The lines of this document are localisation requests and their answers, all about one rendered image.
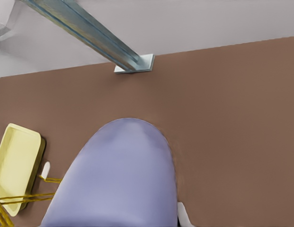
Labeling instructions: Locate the silver frame post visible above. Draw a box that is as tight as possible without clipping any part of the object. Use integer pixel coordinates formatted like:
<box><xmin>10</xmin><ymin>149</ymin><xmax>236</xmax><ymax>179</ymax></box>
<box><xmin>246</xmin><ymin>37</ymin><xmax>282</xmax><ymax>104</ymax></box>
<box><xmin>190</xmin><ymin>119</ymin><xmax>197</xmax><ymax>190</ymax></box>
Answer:
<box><xmin>20</xmin><ymin>0</ymin><xmax>141</xmax><ymax>72</ymax></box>

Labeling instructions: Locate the pale right gripper finger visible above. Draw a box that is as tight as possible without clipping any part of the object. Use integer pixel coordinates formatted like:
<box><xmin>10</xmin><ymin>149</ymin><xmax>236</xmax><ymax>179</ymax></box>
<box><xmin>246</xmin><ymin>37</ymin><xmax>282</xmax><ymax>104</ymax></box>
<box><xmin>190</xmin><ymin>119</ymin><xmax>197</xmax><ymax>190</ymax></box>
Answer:
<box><xmin>177</xmin><ymin>201</ymin><xmax>194</xmax><ymax>227</ymax></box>

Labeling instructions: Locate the large lavender rounded object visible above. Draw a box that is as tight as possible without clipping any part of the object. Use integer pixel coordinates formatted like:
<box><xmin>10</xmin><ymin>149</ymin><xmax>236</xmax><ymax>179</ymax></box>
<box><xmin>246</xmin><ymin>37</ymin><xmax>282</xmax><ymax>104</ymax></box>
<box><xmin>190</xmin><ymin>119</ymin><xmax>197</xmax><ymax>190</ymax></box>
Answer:
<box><xmin>40</xmin><ymin>117</ymin><xmax>179</xmax><ymax>227</ymax></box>

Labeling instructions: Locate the pale yellow rectangular tray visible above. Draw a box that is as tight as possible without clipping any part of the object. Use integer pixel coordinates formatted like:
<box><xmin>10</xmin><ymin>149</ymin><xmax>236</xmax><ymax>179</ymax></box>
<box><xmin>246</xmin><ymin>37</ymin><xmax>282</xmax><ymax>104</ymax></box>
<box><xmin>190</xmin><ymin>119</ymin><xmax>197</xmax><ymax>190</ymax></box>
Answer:
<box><xmin>0</xmin><ymin>122</ymin><xmax>47</xmax><ymax>217</ymax></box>

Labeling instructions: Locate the small white rounded piece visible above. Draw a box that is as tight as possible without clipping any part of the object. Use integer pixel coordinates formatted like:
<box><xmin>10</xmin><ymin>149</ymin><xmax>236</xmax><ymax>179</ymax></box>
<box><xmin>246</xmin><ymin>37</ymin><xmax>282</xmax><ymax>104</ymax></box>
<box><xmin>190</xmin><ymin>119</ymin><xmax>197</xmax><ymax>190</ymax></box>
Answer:
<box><xmin>41</xmin><ymin>161</ymin><xmax>52</xmax><ymax>180</ymax></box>

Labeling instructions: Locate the gold wire rack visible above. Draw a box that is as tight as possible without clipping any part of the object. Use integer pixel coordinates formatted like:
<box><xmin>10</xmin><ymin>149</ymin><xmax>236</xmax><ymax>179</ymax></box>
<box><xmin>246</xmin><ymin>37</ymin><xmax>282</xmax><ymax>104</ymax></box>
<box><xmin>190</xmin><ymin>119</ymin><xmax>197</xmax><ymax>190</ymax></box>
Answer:
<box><xmin>0</xmin><ymin>175</ymin><xmax>63</xmax><ymax>227</ymax></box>

